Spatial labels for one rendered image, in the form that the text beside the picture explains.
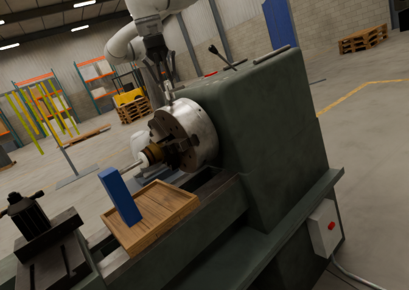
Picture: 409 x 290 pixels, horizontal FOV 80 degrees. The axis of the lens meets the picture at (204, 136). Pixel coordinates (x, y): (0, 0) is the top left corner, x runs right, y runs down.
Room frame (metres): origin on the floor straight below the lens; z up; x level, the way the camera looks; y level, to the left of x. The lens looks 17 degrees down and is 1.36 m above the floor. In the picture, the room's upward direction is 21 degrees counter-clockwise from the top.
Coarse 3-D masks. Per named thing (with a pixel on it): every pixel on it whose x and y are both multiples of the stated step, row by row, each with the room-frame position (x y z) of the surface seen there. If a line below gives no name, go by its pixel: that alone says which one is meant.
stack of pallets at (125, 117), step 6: (132, 102) 10.14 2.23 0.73; (138, 102) 10.64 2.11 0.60; (144, 102) 10.81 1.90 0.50; (120, 108) 10.19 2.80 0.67; (126, 108) 9.94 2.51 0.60; (132, 108) 10.49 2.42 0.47; (138, 108) 10.23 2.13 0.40; (144, 108) 10.34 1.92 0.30; (150, 108) 10.53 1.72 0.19; (120, 114) 10.30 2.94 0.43; (126, 114) 9.89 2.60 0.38; (132, 114) 10.02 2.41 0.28; (138, 114) 10.46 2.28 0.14; (144, 114) 10.70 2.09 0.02; (126, 120) 10.05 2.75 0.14; (132, 120) 10.32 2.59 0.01
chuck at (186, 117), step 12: (168, 108) 0.98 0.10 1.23; (180, 108) 0.97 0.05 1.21; (192, 108) 0.97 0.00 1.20; (168, 120) 0.98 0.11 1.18; (180, 120) 0.92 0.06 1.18; (192, 120) 0.93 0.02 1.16; (168, 132) 1.02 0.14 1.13; (180, 132) 0.93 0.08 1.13; (192, 132) 0.90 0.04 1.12; (204, 132) 0.92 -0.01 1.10; (204, 144) 0.91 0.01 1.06; (180, 156) 1.01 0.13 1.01; (192, 156) 0.92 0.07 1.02; (204, 156) 0.92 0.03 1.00; (180, 168) 1.05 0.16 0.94; (192, 168) 0.95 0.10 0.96
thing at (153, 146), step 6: (150, 144) 0.96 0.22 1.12; (156, 144) 0.95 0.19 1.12; (162, 144) 0.97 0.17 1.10; (144, 150) 0.93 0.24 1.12; (150, 150) 0.93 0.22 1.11; (156, 150) 0.93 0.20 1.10; (150, 156) 0.92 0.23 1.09; (156, 156) 0.92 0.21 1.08; (162, 156) 0.94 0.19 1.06; (150, 162) 0.91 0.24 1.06; (156, 162) 0.93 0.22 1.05
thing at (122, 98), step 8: (128, 72) 16.08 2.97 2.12; (136, 72) 16.17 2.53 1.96; (112, 80) 16.35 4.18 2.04; (120, 80) 17.28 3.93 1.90; (128, 88) 16.46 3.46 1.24; (136, 88) 16.96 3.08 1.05; (144, 88) 16.79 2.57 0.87; (120, 96) 16.30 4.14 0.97; (128, 96) 16.19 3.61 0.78; (136, 96) 15.94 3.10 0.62; (144, 96) 16.24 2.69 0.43; (120, 104) 16.35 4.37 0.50
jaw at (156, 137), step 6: (150, 120) 1.05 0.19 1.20; (156, 120) 1.06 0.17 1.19; (150, 126) 1.05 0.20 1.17; (156, 126) 1.03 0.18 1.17; (162, 126) 1.04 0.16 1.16; (150, 132) 1.02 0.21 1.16; (156, 132) 1.02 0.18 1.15; (162, 132) 1.02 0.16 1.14; (150, 138) 0.99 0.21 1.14; (156, 138) 1.00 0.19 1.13; (162, 138) 1.00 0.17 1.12; (168, 138) 1.04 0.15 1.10
